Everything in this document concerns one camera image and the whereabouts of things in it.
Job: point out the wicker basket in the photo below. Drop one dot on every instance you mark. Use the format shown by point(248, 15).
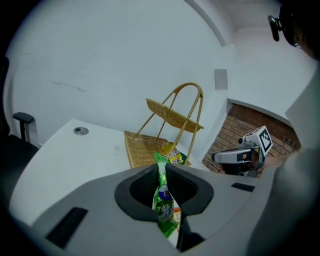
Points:
point(172, 117)

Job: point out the orange-ended peanut snack packet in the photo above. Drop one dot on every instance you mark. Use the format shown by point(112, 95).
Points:
point(177, 210)

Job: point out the person's head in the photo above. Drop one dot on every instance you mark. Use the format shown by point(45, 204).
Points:
point(308, 43)

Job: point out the small green snack packet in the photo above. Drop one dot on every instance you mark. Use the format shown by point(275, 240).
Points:
point(163, 200)

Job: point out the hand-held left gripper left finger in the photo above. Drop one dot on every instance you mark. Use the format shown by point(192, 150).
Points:
point(105, 225)

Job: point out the black office chair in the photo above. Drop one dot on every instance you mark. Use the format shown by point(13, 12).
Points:
point(15, 160)

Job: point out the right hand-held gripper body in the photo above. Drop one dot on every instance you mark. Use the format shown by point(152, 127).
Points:
point(263, 141)

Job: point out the person's right hand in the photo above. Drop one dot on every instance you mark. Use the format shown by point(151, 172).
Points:
point(254, 160)

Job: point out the grey wall plate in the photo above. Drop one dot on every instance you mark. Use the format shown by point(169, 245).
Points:
point(221, 79)

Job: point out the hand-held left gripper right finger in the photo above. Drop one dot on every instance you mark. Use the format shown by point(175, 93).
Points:
point(220, 212)

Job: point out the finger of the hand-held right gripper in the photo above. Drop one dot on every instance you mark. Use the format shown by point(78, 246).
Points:
point(227, 156)

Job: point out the yellow green snack bag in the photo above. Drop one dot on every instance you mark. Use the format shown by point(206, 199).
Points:
point(175, 157)

